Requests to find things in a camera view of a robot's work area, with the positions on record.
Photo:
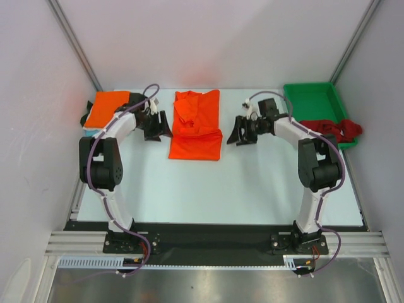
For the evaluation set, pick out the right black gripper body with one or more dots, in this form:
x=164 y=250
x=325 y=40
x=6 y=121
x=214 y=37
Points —
x=243 y=130

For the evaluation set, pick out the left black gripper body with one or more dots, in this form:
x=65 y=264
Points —
x=151 y=127

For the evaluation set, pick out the orange t shirt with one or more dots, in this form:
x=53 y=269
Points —
x=196 y=131
x=104 y=106

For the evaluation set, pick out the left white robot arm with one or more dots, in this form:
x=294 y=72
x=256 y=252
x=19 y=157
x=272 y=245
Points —
x=100 y=161

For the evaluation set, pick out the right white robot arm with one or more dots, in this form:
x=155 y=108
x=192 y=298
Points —
x=319 y=164

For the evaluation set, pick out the folded orange t shirt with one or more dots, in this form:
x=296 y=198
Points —
x=104 y=106

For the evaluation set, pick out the folded light blue t shirt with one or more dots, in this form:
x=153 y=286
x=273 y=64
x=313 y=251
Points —
x=90 y=133

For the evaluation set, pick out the folded black t shirt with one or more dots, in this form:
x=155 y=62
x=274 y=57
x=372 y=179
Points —
x=84 y=118

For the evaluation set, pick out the green plastic bin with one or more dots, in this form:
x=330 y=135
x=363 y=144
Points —
x=316 y=101

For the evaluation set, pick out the dark red t shirt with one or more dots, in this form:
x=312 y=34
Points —
x=345 y=131

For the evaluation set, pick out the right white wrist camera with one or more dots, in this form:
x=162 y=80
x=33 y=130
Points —
x=251 y=109

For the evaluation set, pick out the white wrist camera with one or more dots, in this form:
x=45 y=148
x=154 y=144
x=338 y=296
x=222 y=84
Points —
x=251 y=109
x=153 y=106

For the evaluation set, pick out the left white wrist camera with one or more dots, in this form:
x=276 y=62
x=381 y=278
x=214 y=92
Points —
x=153 y=106

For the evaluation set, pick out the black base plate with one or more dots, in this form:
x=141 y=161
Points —
x=169 y=244

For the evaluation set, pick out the light blue cable duct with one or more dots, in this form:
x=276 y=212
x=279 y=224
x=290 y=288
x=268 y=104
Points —
x=123 y=263

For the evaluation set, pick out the right aluminium corner post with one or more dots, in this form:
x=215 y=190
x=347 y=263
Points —
x=364 y=22

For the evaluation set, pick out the aluminium corner post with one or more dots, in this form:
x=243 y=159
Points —
x=68 y=31
x=364 y=22

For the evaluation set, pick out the left aluminium corner post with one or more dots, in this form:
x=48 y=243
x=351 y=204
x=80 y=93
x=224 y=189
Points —
x=68 y=31

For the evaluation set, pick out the aluminium front rail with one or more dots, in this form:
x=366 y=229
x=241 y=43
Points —
x=72 y=243

